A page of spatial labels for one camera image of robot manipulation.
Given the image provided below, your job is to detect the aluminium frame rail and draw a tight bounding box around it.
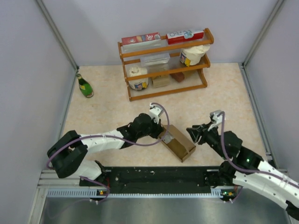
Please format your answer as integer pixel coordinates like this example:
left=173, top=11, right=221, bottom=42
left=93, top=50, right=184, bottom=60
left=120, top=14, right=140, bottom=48
left=37, top=169, right=294, bottom=199

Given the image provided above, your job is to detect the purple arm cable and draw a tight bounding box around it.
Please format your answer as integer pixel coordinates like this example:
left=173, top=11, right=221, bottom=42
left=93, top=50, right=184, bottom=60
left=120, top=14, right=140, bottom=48
left=219, top=111, right=299, bottom=203
left=46, top=102, right=171, bottom=203

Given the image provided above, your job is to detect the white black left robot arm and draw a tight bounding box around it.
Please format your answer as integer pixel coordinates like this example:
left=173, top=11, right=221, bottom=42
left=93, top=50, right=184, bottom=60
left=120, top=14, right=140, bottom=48
left=47, top=112, right=164, bottom=185

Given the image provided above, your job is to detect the orange wooden shelf rack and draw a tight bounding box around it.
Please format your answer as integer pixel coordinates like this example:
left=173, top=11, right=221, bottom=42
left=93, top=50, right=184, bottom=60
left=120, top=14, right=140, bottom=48
left=118, top=28, right=214, bottom=101

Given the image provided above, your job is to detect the white bag upper shelf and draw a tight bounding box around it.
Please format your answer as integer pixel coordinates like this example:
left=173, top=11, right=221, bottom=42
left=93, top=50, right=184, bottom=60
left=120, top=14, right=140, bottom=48
left=179, top=44, right=210, bottom=67

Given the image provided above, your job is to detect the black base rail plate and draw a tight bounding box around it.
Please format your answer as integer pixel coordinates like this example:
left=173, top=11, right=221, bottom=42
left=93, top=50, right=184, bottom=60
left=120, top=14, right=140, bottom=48
left=52, top=165, right=278, bottom=194

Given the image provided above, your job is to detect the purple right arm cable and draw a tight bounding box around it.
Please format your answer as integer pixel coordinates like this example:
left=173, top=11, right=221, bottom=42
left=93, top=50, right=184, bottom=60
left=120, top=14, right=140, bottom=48
left=219, top=111, right=299, bottom=203

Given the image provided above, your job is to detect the red white toothpaste box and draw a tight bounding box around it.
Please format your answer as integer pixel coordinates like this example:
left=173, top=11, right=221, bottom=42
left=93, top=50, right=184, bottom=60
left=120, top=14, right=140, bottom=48
left=166, top=29, right=204, bottom=45

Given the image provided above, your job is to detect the clear plastic container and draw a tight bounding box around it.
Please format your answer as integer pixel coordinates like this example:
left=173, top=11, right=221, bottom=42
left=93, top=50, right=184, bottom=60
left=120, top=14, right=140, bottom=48
left=140, top=53, right=170, bottom=67

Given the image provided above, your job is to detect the green glass bottle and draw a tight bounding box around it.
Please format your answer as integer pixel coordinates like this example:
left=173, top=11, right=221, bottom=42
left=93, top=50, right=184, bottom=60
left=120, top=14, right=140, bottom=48
left=76, top=73, right=94, bottom=98

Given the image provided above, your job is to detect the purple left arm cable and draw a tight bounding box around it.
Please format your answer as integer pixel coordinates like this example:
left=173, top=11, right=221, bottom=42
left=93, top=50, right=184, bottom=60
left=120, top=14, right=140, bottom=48
left=46, top=102, right=171, bottom=203

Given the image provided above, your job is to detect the small clear plastic bag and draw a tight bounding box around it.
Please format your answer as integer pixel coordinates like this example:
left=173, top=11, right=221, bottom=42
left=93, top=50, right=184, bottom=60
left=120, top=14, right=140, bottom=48
left=163, top=134, right=173, bottom=144

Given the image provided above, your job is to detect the white bag lower shelf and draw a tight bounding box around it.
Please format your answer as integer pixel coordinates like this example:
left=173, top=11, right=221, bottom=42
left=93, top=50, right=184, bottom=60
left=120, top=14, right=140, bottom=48
left=128, top=66, right=149, bottom=91

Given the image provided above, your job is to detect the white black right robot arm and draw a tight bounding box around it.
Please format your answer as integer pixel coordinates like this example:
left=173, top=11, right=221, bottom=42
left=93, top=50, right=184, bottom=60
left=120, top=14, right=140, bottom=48
left=187, top=124, right=299, bottom=219

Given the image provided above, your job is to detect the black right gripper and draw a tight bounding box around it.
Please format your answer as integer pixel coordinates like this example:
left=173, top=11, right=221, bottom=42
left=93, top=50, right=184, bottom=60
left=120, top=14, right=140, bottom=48
left=186, top=120, right=228, bottom=160

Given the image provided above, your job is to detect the red brown brick block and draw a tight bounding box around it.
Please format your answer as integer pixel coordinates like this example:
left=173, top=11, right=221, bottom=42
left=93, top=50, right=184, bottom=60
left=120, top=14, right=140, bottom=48
left=170, top=72, right=185, bottom=83

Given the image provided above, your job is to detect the white bag shelf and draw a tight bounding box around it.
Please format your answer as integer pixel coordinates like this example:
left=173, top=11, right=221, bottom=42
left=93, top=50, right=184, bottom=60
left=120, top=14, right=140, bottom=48
left=128, top=66, right=149, bottom=91
left=179, top=44, right=210, bottom=67

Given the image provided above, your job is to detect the red foil wrap box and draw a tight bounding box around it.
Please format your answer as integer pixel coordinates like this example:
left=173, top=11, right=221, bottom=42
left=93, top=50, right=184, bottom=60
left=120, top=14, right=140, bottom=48
left=121, top=32, right=161, bottom=46

